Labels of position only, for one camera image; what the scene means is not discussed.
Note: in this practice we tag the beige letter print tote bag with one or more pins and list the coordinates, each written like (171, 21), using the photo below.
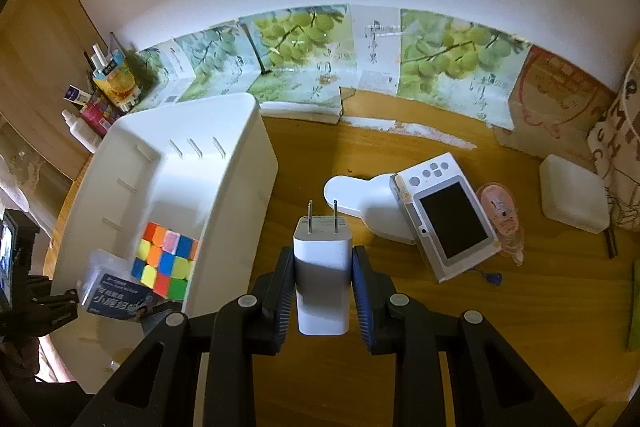
(620, 132)

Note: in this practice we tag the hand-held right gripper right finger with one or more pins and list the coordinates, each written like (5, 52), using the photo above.
(365, 307)

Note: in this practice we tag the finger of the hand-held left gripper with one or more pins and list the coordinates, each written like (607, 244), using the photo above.
(57, 309)

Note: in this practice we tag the multicoloured puzzle cube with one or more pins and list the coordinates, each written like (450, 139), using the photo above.
(165, 257)

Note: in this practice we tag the white flat plastic stand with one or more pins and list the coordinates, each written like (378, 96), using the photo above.
(350, 194)

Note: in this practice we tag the short black stick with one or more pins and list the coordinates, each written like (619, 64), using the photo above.
(611, 244)

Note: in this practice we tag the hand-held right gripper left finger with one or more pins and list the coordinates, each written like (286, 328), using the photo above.
(282, 297)

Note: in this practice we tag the grape print cardboard panels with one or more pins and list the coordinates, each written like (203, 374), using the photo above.
(290, 37)

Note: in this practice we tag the blue and white tube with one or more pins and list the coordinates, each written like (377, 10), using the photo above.
(75, 95)

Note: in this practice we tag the bundle of white tubes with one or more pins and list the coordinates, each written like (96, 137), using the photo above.
(98, 57)

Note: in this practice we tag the wooden side panel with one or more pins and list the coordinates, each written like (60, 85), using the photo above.
(30, 32)

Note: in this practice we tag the red patterned can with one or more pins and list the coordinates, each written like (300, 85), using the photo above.
(97, 114)

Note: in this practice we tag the white digital camera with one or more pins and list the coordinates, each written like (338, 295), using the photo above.
(452, 227)

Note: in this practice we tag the white lace curtain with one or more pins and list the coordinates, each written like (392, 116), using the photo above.
(30, 187)

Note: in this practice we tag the small blue charm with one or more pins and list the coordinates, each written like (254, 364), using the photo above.
(493, 278)

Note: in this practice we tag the white square box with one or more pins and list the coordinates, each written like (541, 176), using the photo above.
(572, 194)

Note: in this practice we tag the green tissue pack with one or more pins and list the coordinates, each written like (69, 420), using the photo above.
(635, 307)

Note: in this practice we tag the white wall charger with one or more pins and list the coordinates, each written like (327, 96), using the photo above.
(320, 267)

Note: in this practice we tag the white plastic storage bin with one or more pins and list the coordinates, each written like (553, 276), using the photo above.
(225, 167)

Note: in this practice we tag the white spray bottle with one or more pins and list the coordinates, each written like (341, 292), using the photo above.
(82, 134)

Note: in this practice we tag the blue labelled packet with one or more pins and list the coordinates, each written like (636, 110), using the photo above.
(117, 294)

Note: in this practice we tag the brown cardboard box with drawing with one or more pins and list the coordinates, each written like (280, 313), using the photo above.
(550, 97)

